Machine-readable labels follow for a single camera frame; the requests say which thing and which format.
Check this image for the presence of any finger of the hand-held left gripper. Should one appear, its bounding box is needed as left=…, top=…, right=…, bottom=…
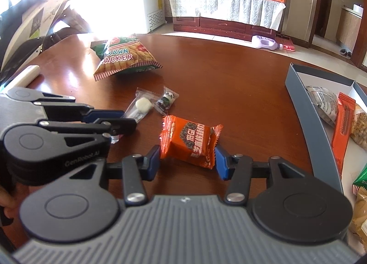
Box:
left=39, top=119, right=137, bottom=147
left=7, top=87, right=124, bottom=123

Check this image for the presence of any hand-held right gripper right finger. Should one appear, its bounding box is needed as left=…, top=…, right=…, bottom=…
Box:
left=214, top=146, right=314, bottom=206

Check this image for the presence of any wooden kitchen cabinet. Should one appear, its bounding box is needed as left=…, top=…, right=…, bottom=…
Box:
left=335, top=6, right=363, bottom=49

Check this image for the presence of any small green snack packet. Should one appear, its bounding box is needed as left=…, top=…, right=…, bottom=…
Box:
left=352, top=164, right=367, bottom=196

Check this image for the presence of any square orange snack packet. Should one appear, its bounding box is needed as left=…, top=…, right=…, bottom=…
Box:
left=159, top=115, right=223, bottom=170

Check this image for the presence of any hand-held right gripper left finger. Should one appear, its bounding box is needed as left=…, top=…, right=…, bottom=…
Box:
left=69, top=145, right=161, bottom=207

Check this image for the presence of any printed cardboard board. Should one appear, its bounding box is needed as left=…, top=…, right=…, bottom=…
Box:
left=0, top=0, right=75, bottom=81

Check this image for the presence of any silver snack packet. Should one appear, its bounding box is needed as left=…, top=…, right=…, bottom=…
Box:
left=305, top=86, right=340, bottom=128

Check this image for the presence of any wooden TV cabinet with cloth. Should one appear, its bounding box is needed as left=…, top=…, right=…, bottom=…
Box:
left=168, top=0, right=286, bottom=31

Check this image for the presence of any dark chair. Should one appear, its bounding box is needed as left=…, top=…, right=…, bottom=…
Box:
left=43, top=6, right=83, bottom=50

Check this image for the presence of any white paper roll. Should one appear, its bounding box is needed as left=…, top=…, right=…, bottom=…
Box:
left=1, top=65, right=41, bottom=91

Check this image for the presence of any blue-grey cardboard box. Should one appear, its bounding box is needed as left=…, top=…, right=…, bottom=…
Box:
left=285, top=63, right=367, bottom=196

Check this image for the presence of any purple plastic bottle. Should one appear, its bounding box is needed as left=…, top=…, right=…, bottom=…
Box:
left=252, top=35, right=284, bottom=51

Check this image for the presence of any clear white candy packet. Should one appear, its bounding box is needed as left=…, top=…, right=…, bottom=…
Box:
left=110, top=88, right=158, bottom=144

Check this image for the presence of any long orange snack packet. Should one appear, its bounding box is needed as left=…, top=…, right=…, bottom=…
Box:
left=331, top=92, right=359, bottom=177

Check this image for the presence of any yellow cake packet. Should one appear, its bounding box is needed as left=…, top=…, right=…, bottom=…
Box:
left=348, top=188, right=367, bottom=253

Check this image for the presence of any panda candy packet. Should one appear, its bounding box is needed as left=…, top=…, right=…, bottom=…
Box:
left=153, top=86, right=180, bottom=116

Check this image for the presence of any pale yellow snack packet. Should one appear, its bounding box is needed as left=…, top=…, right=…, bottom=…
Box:
left=350, top=103, right=367, bottom=150

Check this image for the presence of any large green cracker bag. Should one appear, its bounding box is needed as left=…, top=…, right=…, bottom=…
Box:
left=90, top=35, right=163, bottom=81

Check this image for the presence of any person's left hand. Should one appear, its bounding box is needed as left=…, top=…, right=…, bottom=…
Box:
left=0, top=185, right=18, bottom=226

